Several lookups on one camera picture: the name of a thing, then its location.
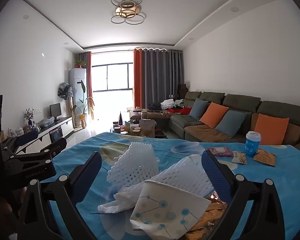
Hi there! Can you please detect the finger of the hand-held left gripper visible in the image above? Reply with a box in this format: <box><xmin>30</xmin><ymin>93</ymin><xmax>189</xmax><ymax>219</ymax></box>
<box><xmin>13</xmin><ymin>137</ymin><xmax>67</xmax><ymax>161</ymax></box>
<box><xmin>0</xmin><ymin>131</ymin><xmax>39</xmax><ymax>159</ymax></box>

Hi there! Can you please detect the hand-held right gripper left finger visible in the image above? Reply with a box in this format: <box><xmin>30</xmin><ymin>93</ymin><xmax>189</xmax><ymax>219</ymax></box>
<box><xmin>18</xmin><ymin>152</ymin><xmax>103</xmax><ymax>240</ymax></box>

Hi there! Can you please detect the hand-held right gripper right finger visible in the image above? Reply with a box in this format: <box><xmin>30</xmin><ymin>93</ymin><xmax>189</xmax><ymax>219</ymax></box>
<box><xmin>201</xmin><ymin>151</ymin><xmax>286</xmax><ymax>240</ymax></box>

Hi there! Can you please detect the large white foam net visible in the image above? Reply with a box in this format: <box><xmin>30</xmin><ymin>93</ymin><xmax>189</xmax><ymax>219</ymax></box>
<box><xmin>146</xmin><ymin>155</ymin><xmax>214</xmax><ymax>198</ymax></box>

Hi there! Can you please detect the white tissue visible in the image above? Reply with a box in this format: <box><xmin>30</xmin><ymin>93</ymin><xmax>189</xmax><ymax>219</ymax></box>
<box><xmin>97</xmin><ymin>182</ymin><xmax>145</xmax><ymax>214</ymax></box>

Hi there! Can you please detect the gold foil snack wrapper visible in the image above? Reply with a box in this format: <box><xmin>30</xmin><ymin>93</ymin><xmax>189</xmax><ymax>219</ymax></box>
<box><xmin>185</xmin><ymin>190</ymin><xmax>229</xmax><ymax>240</ymax></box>

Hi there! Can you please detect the small white foam net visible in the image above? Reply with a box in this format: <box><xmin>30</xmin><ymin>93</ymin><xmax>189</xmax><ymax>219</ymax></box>
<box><xmin>106</xmin><ymin>142</ymin><xmax>159</xmax><ymax>188</ymax></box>

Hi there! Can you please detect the white blue-dotted paper cup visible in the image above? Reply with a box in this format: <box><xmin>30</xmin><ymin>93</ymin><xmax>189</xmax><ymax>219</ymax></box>
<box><xmin>129</xmin><ymin>180</ymin><xmax>212</xmax><ymax>240</ymax></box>

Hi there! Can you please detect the white and black TV cabinet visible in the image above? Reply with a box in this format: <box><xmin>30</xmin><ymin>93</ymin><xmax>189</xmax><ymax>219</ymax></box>
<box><xmin>0</xmin><ymin>116</ymin><xmax>74</xmax><ymax>155</ymax></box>

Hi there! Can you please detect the vase with flower branches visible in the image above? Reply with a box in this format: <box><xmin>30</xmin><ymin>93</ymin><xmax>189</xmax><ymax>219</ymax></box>
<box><xmin>24</xmin><ymin>108</ymin><xmax>35</xmax><ymax>125</ymax></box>

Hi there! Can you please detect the red snack packet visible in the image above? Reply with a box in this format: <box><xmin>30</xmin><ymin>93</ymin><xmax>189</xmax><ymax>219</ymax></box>
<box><xmin>207</xmin><ymin>147</ymin><xmax>233</xmax><ymax>158</ymax></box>

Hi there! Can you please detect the clear plastic bag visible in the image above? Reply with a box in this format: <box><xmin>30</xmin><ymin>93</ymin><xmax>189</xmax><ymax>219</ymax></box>
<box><xmin>37</xmin><ymin>117</ymin><xmax>56</xmax><ymax>128</ymax></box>

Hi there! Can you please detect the white and yellow snack packet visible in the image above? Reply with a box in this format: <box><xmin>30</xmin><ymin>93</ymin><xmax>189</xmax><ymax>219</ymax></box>
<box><xmin>231</xmin><ymin>151</ymin><xmax>248</xmax><ymax>164</ymax></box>

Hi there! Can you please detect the black monitor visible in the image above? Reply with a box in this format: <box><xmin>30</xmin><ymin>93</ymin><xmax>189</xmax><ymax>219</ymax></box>
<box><xmin>49</xmin><ymin>103</ymin><xmax>61</xmax><ymax>122</ymax></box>

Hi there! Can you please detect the blue cup with white lid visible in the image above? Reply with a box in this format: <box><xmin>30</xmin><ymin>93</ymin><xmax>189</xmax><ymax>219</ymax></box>
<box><xmin>245</xmin><ymin>131</ymin><xmax>262</xmax><ymax>158</ymax></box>

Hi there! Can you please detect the tall plant in yellow pot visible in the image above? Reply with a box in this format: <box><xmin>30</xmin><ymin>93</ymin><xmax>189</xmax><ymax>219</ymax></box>
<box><xmin>76</xmin><ymin>80</ymin><xmax>94</xmax><ymax>128</ymax></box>

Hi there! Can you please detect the orange snack packet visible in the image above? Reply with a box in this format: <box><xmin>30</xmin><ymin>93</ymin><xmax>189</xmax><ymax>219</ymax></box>
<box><xmin>254</xmin><ymin>149</ymin><xmax>277</xmax><ymax>167</ymax></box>

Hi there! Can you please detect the large blue cushion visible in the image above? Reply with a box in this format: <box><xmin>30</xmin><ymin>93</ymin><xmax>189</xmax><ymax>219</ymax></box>
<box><xmin>215</xmin><ymin>110</ymin><xmax>248</xmax><ymax>138</ymax></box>

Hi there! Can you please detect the cloth-covered standing fan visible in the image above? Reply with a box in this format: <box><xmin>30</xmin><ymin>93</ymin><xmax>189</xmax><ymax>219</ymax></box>
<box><xmin>58</xmin><ymin>82</ymin><xmax>73</xmax><ymax>128</ymax></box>

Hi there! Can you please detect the orange cushion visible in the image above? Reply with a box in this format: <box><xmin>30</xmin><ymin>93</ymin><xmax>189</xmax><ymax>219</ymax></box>
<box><xmin>254</xmin><ymin>113</ymin><xmax>290</xmax><ymax>145</ymax></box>
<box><xmin>199</xmin><ymin>102</ymin><xmax>229</xmax><ymax>129</ymax></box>

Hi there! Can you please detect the white standing air conditioner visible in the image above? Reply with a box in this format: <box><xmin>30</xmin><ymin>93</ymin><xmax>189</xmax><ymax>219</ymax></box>
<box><xmin>69</xmin><ymin>68</ymin><xmax>87</xmax><ymax>110</ymax></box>

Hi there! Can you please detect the cluttered coffee table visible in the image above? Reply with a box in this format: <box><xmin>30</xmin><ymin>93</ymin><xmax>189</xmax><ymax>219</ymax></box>
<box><xmin>111</xmin><ymin>120</ymin><xmax>167</xmax><ymax>139</ymax></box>

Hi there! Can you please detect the small blue cushion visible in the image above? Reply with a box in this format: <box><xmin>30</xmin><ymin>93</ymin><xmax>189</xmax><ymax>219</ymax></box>
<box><xmin>189</xmin><ymin>97</ymin><xmax>208</xmax><ymax>120</ymax></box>

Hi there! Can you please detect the red cloth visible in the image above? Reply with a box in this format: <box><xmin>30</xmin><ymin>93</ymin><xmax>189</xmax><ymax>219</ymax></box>
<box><xmin>169</xmin><ymin>106</ymin><xmax>192</xmax><ymax>115</ymax></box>

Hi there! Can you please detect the blue floral blanket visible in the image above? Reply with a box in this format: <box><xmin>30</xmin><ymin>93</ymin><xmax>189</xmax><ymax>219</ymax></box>
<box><xmin>48</xmin><ymin>131</ymin><xmax>300</xmax><ymax>240</ymax></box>

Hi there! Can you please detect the narrow orange curtain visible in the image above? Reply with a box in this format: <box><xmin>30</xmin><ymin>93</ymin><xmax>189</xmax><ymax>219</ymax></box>
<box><xmin>86</xmin><ymin>52</ymin><xmax>94</xmax><ymax>120</ymax></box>

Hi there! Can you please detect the brown cardboard box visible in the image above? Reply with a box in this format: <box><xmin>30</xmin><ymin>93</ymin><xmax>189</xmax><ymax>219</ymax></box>
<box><xmin>139</xmin><ymin>119</ymin><xmax>157</xmax><ymax>138</ymax></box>

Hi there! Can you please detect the green and brown sofa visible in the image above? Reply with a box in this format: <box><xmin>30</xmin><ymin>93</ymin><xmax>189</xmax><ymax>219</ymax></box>
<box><xmin>169</xmin><ymin>91</ymin><xmax>300</xmax><ymax>153</ymax></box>

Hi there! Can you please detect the pile of white clothes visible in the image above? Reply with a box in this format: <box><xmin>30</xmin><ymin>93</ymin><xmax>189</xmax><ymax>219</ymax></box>
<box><xmin>161</xmin><ymin>99</ymin><xmax>184</xmax><ymax>110</ymax></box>

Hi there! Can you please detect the brown leather ottoman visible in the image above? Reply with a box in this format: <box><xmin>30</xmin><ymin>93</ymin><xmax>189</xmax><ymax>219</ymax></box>
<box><xmin>129</xmin><ymin>109</ymin><xmax>174</xmax><ymax>120</ymax></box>

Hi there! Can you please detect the black-framed window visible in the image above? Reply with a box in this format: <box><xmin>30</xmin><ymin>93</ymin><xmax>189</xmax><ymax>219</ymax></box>
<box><xmin>91</xmin><ymin>64</ymin><xmax>133</xmax><ymax>92</ymax></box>

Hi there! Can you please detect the dark brown box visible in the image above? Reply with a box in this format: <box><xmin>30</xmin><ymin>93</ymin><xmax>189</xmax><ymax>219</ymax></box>
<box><xmin>177</xmin><ymin>84</ymin><xmax>189</xmax><ymax>99</ymax></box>

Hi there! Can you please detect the narrow grey curtain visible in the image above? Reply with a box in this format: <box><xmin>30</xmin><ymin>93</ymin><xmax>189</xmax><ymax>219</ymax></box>
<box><xmin>77</xmin><ymin>52</ymin><xmax>88</xmax><ymax>68</ymax></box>

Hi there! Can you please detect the wide orange curtain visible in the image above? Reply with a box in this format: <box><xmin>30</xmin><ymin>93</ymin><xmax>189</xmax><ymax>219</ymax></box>
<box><xmin>133</xmin><ymin>49</ymin><xmax>143</xmax><ymax>109</ymax></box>

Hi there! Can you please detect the wide grey curtain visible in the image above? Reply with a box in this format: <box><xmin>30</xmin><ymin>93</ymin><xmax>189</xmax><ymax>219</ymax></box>
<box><xmin>141</xmin><ymin>48</ymin><xmax>184</xmax><ymax>109</ymax></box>

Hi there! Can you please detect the ring-shaped ceiling lamp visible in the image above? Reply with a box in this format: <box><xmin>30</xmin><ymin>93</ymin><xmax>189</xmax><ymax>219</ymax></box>
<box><xmin>110</xmin><ymin>0</ymin><xmax>146</xmax><ymax>25</ymax></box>

